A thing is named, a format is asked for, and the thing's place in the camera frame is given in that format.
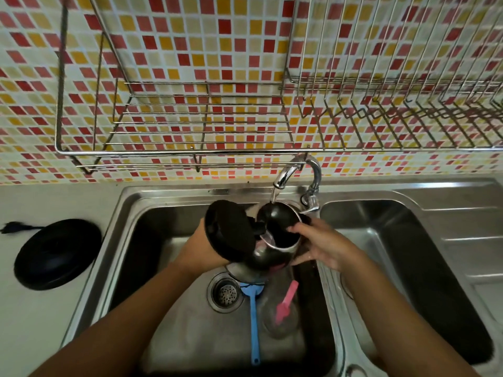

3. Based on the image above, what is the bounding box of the person's left hand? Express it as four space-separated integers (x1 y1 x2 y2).
184 218 230 276

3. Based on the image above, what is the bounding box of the person's right hand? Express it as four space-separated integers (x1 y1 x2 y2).
287 218 368 273

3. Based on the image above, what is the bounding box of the steel electric kettle black lid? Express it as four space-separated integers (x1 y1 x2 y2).
205 199 312 283

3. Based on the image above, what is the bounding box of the person's left forearm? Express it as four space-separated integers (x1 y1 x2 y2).
28 260 221 377

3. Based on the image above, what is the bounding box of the person's right forearm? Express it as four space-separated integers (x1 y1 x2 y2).
339 253 482 377

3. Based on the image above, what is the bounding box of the chrome sink faucet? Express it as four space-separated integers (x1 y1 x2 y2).
273 154 323 214

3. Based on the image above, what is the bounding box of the stainless steel double sink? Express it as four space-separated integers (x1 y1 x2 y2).
59 177 503 377

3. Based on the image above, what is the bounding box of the pink plastic spoon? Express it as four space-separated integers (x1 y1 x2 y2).
274 280 299 325

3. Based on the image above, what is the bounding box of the clear glass jar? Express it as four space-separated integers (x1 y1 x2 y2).
261 267 304 340

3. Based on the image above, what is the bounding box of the steel sink drain strainer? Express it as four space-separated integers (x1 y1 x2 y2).
207 272 247 313

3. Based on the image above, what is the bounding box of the black round kettle base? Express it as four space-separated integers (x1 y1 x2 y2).
14 219 103 291

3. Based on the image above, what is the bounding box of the black power plug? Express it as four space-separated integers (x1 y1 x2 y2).
0 222 42 234

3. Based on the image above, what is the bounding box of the blue plastic handled utensil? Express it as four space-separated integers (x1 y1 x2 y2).
239 282 265 366

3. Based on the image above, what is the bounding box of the steel wire dish rack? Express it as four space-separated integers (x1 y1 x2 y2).
54 0 503 175

